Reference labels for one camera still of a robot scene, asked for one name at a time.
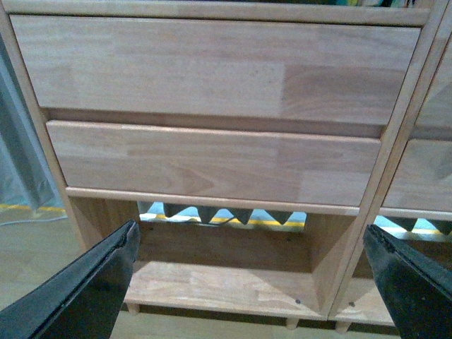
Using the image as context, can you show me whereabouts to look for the upper left wooden drawer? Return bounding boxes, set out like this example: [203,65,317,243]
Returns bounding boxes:
[11,15,420,124]

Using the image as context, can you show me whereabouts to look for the wooden drawer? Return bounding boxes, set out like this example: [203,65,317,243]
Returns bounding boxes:
[383,139,451,212]
[11,15,420,124]
[47,121,381,206]
[416,40,452,128]

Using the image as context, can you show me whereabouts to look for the upper right wooden drawer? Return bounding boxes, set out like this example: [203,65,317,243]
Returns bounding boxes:
[416,40,452,128]

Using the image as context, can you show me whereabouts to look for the left wooden shelf unit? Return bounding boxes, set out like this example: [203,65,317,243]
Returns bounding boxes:
[1,1,451,332]

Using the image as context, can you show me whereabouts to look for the lower left wooden drawer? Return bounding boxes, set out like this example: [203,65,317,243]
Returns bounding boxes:
[47,121,381,206]

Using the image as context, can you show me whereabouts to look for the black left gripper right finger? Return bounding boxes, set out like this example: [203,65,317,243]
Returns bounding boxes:
[363,224,451,338]

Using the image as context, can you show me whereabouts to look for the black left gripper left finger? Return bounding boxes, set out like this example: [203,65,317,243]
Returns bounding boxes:
[1,220,140,338]

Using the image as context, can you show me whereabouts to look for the right wooden shelf unit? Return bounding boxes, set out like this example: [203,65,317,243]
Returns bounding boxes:
[320,1,451,331]

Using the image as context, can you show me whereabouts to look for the wooden shelf unit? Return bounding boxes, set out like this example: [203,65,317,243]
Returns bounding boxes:
[320,1,451,331]
[1,1,451,332]

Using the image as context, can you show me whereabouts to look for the lower right wooden drawer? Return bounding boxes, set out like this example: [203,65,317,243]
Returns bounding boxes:
[383,139,451,212]

